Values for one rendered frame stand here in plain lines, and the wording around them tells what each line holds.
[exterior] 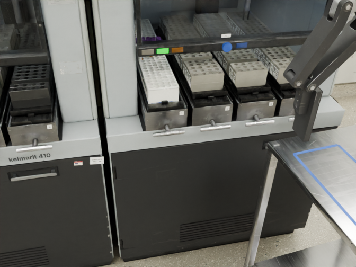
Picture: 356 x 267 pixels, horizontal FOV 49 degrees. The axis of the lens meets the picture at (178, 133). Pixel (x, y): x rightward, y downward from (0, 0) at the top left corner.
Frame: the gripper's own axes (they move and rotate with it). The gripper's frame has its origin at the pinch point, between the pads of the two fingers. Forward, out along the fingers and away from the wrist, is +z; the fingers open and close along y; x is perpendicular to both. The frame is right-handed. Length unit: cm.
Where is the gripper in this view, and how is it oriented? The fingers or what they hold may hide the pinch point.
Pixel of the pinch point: (352, 121)
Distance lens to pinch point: 52.7
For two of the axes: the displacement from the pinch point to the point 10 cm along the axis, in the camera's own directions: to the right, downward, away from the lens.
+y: 9.8, -1.1, 1.9
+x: -2.2, -5.9, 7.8
